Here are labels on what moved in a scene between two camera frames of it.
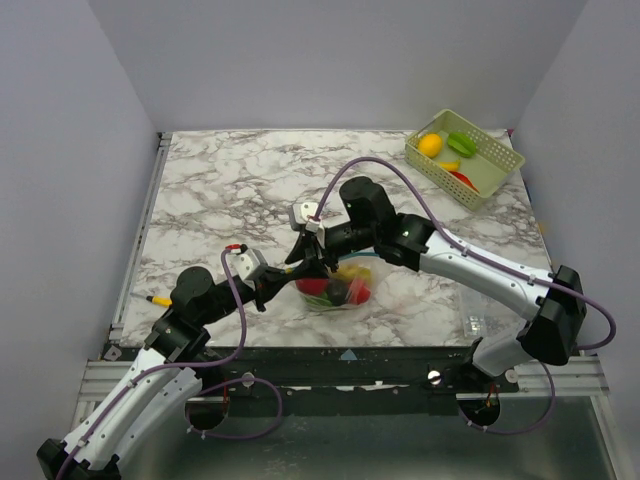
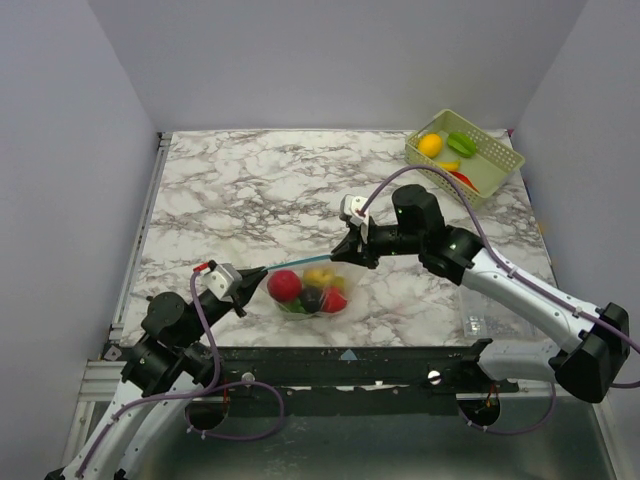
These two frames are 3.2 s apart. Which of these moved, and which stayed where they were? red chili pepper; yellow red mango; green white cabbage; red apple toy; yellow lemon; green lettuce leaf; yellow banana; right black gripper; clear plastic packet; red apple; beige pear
Moved: right black gripper; red apple; beige pear; red apple toy; yellow red mango; green white cabbage
Stayed: green lettuce leaf; clear plastic packet; yellow banana; yellow lemon; red chili pepper
